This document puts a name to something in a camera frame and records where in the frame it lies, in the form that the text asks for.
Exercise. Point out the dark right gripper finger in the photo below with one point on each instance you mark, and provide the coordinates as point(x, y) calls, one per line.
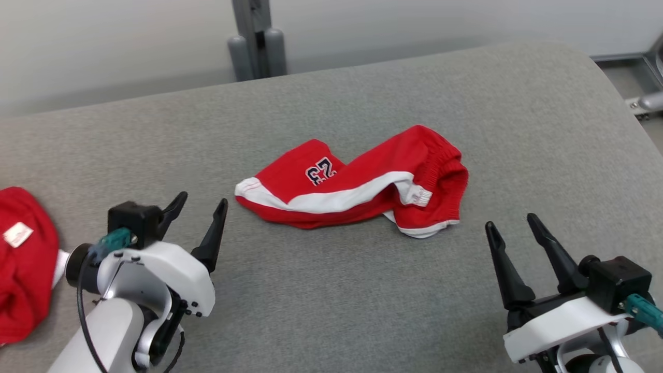
point(507, 269)
point(562, 264)

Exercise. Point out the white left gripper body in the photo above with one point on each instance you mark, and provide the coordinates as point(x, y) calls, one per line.
point(166, 269)

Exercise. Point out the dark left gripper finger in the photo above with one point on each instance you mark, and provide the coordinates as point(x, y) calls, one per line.
point(172, 210)
point(213, 238)

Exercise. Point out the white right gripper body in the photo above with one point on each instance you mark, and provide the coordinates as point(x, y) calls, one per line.
point(559, 321)

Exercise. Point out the red jersey shirt white sleeves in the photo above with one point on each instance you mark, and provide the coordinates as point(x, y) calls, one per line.
point(26, 290)

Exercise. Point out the red shorts with white stripes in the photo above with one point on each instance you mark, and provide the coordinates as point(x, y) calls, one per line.
point(362, 171)

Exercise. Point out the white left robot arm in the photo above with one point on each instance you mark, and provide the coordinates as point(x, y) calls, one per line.
point(103, 336)

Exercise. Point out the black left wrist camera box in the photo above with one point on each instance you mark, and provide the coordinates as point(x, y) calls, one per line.
point(132, 223)

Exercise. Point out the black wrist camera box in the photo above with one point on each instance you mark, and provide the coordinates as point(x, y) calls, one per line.
point(132, 223)
point(616, 282)

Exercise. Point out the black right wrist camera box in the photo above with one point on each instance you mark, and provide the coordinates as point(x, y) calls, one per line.
point(616, 282)

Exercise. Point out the grey cylinder post foot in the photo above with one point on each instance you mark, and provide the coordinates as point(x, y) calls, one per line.
point(237, 59)
point(275, 52)

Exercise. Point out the silver metal frame foot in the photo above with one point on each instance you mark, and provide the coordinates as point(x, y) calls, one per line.
point(651, 101)

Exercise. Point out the grey metal partition post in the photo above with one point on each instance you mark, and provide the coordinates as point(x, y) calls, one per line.
point(253, 31)

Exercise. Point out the grey metal floor frame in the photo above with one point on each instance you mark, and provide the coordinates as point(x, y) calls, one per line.
point(621, 57)

